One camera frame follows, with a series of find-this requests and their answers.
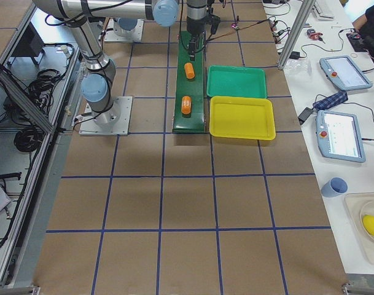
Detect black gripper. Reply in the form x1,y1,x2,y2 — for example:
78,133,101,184
187,0,207,60
206,0,220,34

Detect orange cylinder plain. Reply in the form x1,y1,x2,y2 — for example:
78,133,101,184
184,62,195,79

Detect orange cylinder with 4680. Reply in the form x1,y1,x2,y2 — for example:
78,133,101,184
181,95,192,116

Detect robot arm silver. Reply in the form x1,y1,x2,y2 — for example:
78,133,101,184
33,1,182,115
115,1,220,36

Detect green plastic tray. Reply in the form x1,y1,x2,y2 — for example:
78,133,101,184
206,65,267,98

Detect green conveyor belt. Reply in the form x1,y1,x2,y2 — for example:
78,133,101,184
172,31,206,133

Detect yellow plastic tray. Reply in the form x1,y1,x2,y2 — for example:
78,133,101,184
209,96,276,141

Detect clear plastic bag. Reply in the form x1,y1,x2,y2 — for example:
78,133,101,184
284,59,312,76

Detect black power adapter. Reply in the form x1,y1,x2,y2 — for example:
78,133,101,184
298,107,313,125

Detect far teach pendant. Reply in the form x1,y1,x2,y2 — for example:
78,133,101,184
319,55,373,91

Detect teach pendant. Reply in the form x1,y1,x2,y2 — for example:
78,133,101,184
316,110,366,163
319,55,373,91

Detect blue plaid pouch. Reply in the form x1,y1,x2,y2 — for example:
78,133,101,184
313,91,348,111

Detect person in dark clothes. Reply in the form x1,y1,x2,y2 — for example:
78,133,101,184
353,5,374,61

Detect near teach pendant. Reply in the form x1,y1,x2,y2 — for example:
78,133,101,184
316,110,366,163

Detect blue plastic cup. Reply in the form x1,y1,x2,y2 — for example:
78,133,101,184
321,177,348,197

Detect beige tray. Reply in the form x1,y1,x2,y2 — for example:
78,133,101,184
344,192,374,265

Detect white bowl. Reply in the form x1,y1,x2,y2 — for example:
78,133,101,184
360,200,374,241

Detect yellow lemon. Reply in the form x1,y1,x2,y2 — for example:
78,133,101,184
362,214,374,236

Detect red black conveyor cable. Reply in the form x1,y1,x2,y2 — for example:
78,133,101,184
205,18,271,42

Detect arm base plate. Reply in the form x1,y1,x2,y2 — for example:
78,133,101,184
79,96,133,136
104,18,144,43

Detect aluminium frame post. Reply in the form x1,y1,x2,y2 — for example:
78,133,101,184
278,0,314,70

